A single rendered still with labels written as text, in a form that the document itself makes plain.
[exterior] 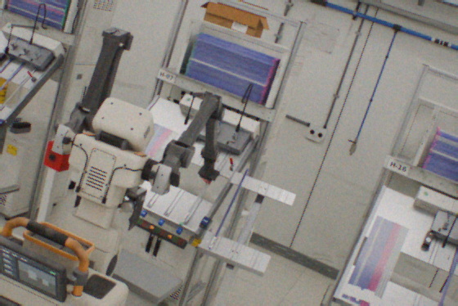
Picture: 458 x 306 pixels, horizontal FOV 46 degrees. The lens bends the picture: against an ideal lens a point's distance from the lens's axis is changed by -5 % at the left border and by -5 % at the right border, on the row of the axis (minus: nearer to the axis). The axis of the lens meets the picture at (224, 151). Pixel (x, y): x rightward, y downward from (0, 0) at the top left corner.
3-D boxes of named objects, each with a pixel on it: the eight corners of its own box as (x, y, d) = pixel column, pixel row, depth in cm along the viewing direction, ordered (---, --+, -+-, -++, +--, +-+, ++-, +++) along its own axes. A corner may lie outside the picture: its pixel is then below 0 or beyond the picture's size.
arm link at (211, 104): (205, 83, 247) (226, 90, 246) (203, 105, 257) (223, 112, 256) (162, 150, 218) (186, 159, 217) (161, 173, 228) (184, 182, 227)
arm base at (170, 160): (150, 163, 211) (178, 174, 209) (159, 148, 216) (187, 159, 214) (150, 177, 217) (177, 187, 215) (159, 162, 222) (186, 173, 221)
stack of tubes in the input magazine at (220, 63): (261, 104, 313) (276, 59, 306) (182, 74, 328) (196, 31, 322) (267, 103, 325) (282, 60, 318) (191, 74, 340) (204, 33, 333)
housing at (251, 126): (253, 146, 326) (253, 132, 315) (181, 117, 341) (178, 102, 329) (259, 137, 330) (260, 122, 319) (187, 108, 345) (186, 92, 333)
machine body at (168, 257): (185, 323, 333) (215, 236, 318) (92, 273, 354) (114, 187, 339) (224, 287, 393) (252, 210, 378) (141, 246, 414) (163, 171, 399)
